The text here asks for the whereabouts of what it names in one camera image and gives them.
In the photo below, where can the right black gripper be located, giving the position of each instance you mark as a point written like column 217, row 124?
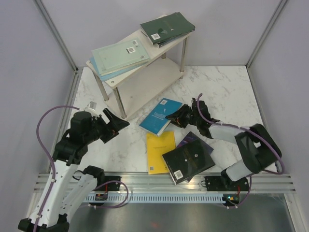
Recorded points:
column 179, row 114

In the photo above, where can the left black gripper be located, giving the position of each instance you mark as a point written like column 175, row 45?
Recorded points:
column 116, row 123

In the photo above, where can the bright blue book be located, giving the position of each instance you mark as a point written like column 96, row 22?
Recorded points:
column 156, row 122

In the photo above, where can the dark purple book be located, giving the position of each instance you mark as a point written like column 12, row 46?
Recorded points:
column 193, row 140

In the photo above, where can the yellow book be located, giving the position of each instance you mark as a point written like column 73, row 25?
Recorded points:
column 156, row 147

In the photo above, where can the black book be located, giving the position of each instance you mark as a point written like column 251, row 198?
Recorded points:
column 174, row 163

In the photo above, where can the pale green book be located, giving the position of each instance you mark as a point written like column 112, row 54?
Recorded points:
column 118, row 56

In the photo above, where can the dark blue Wuthering Heights book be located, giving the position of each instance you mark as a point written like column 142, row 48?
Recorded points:
column 163, row 43

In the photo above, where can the dark green book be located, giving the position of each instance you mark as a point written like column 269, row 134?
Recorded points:
column 167, row 27

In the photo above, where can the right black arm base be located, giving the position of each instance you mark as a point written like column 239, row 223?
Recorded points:
column 219, row 183

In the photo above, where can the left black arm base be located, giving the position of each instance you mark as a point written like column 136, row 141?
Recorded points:
column 111, row 186

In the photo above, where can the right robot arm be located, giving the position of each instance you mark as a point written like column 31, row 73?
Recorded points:
column 257, row 148

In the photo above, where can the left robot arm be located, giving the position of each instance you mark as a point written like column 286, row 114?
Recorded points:
column 55, row 208

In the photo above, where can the white two-tier shelf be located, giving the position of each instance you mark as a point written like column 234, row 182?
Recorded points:
column 127, row 93

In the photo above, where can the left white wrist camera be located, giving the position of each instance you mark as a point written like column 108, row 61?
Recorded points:
column 91, row 108

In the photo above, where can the aluminium front rail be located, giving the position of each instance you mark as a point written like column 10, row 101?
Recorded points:
column 143, row 182

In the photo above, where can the white slotted cable duct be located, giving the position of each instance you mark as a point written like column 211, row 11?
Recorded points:
column 115, row 197

